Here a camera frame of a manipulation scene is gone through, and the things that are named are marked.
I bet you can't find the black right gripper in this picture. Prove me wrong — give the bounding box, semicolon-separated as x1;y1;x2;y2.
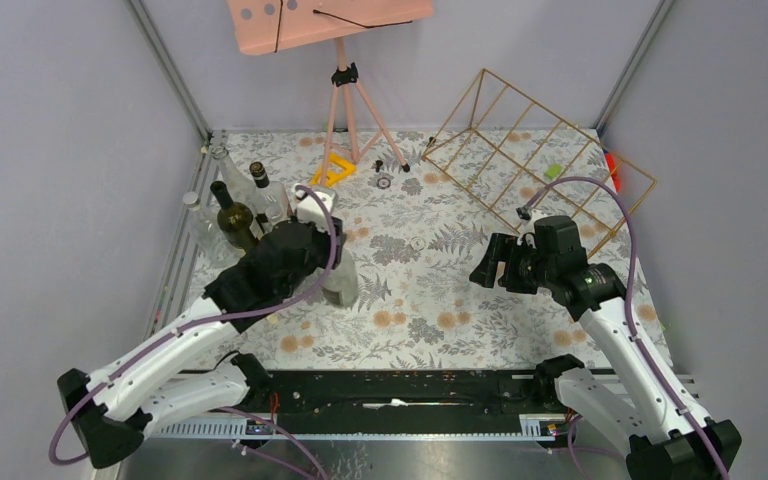
468;232;557;295

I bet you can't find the clear bottle black cap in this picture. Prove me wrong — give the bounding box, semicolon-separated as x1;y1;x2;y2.
249;161;292;229

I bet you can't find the dark green wine bottle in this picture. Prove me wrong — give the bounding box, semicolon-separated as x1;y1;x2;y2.
210;180;259;254

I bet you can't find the tall clear glass bottle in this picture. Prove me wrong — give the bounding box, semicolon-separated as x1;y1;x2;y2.
322;249;359;307

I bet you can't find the short clear glass bottle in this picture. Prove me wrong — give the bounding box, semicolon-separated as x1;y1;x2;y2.
182;191;240;268

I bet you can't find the frosted champagne bottle dark label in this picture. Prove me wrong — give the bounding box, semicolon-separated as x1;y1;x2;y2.
210;144;256;207

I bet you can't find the clear bottle silver cap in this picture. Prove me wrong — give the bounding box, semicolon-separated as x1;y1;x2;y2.
264;203;288;230

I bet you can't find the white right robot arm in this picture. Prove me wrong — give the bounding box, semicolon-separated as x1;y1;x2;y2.
469;216;742;479

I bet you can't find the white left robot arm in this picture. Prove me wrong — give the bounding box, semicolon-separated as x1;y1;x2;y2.
48;217;345;469

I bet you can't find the red object behind rack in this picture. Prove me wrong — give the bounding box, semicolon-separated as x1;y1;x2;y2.
603;150;622;193

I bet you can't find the floral table cloth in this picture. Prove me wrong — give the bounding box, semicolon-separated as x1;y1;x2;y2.
192;131;630;370

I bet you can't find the green sticky note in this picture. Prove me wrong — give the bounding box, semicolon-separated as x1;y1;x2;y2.
544;163;563;181

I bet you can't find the pink music stand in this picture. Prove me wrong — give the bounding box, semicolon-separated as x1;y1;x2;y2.
227;0;434;187

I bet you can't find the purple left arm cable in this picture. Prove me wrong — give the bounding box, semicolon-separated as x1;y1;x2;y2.
48;185;339;480

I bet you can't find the yellow triangle frame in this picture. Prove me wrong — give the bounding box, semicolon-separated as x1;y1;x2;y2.
311;153;357;188

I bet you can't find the gold wire wine rack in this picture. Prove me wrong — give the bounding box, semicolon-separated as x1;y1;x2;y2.
422;68;657;256

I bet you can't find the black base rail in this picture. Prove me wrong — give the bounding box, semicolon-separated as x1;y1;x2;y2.
236;370;570;436

